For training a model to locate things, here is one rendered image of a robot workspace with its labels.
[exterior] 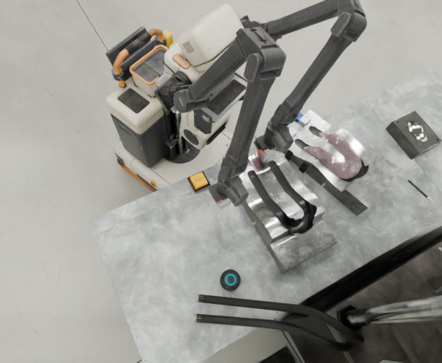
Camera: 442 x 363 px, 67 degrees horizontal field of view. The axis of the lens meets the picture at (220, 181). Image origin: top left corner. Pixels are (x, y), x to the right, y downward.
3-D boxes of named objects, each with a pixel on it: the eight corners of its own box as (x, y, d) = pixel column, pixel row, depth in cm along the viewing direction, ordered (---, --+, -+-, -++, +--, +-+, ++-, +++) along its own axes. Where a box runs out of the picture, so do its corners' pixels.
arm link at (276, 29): (369, -13, 106) (352, -22, 99) (369, 32, 107) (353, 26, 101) (262, 29, 140) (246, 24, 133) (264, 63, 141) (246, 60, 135)
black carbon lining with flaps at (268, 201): (244, 174, 149) (246, 164, 140) (275, 160, 153) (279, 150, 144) (286, 243, 137) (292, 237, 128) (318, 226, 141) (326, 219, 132)
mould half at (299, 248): (225, 175, 156) (227, 161, 143) (272, 153, 162) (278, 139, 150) (282, 274, 139) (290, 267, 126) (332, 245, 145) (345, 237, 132)
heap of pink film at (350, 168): (300, 150, 157) (304, 142, 150) (323, 129, 162) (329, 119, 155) (345, 188, 150) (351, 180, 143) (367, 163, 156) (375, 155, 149)
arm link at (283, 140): (293, 109, 132) (278, 109, 126) (308, 132, 128) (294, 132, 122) (274, 130, 140) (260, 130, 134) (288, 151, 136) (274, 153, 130)
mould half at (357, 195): (274, 145, 164) (278, 133, 154) (307, 116, 172) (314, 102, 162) (357, 216, 151) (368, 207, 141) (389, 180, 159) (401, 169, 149)
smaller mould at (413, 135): (385, 129, 172) (392, 121, 165) (407, 118, 175) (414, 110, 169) (411, 160, 165) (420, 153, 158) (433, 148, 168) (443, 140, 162)
